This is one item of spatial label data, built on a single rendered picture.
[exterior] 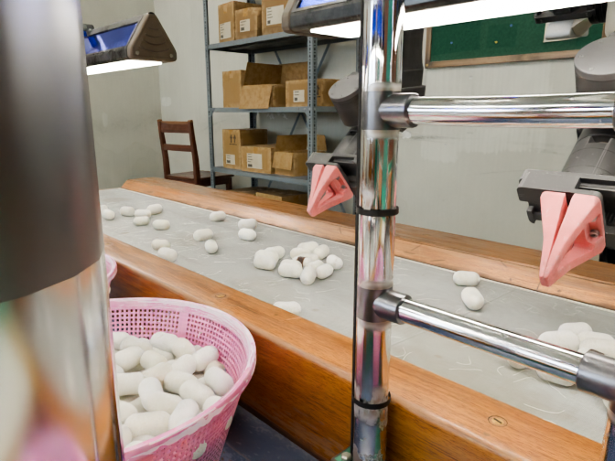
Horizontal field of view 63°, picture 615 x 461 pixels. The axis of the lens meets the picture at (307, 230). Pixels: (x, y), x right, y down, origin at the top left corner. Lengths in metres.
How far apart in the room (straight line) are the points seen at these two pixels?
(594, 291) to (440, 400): 0.35
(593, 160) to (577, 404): 0.21
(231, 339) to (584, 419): 0.29
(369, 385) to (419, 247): 0.46
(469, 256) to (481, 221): 2.13
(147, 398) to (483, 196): 2.55
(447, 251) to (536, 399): 0.36
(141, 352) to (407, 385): 0.25
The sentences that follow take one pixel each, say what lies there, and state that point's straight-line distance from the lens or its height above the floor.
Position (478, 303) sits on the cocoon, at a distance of 0.59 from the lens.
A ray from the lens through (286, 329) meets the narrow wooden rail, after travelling 0.47.
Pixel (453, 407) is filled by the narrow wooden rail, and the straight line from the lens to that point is 0.37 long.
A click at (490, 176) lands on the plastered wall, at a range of 2.82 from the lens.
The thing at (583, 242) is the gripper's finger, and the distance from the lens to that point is 0.51.
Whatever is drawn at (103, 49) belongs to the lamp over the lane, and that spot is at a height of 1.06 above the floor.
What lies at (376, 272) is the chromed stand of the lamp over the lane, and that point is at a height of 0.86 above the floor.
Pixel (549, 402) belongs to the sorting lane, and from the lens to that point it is 0.45.
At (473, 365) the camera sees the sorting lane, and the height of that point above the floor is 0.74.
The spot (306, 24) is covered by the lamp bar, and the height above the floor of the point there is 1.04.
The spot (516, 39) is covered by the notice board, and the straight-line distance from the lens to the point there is 2.77.
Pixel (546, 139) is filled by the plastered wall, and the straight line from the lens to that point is 2.70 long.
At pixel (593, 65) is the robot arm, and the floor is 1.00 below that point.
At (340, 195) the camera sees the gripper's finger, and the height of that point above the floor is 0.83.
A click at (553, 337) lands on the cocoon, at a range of 0.52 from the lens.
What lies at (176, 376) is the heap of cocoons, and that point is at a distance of 0.45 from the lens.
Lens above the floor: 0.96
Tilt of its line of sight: 13 degrees down
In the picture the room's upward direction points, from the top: straight up
